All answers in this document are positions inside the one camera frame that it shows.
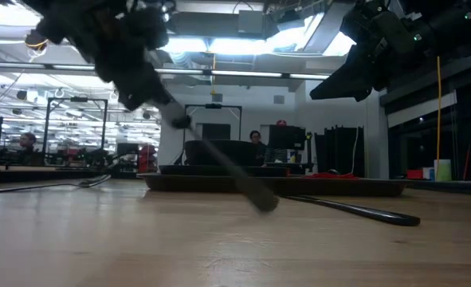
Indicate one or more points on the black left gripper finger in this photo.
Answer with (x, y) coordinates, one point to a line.
(141, 91)

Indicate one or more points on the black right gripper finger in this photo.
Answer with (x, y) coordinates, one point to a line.
(350, 79)

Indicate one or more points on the red cloth napkin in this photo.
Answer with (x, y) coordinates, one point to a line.
(319, 175)

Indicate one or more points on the black bowl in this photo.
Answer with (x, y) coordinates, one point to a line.
(243, 153)

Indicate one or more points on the dark metal fork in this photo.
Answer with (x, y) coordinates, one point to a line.
(239, 175)

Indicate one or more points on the dark metal knife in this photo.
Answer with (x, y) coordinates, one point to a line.
(378, 217)

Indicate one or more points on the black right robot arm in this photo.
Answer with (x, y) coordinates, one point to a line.
(450, 24)

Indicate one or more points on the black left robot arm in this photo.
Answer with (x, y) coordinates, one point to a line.
(67, 20)

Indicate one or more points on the brown plastic tray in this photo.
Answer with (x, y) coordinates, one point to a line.
(187, 184)

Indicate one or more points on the red equipment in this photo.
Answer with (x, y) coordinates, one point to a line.
(147, 159)

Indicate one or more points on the black folding panels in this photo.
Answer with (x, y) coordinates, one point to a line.
(338, 151)

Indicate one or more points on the dark monitor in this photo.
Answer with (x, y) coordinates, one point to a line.
(219, 131)

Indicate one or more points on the long ceiling light bar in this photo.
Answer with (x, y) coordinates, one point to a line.
(243, 73)

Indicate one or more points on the grey ceiling box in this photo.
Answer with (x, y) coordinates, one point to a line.
(255, 24)

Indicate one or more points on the red box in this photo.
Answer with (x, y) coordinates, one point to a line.
(414, 174)

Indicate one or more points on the white and blue box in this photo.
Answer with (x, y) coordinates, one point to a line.
(429, 174)

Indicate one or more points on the pale green container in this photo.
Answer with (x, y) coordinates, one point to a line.
(443, 170)

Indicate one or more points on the red stick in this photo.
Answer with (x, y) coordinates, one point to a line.
(466, 163)

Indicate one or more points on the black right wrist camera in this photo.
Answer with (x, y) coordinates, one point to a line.
(360, 28)

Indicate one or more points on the black gantry frame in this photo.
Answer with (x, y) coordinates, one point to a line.
(213, 106)
(75, 99)

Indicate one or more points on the grey wall box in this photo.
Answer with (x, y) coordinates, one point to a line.
(279, 99)
(217, 97)

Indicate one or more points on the black metal table frame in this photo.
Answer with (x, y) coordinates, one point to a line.
(40, 174)

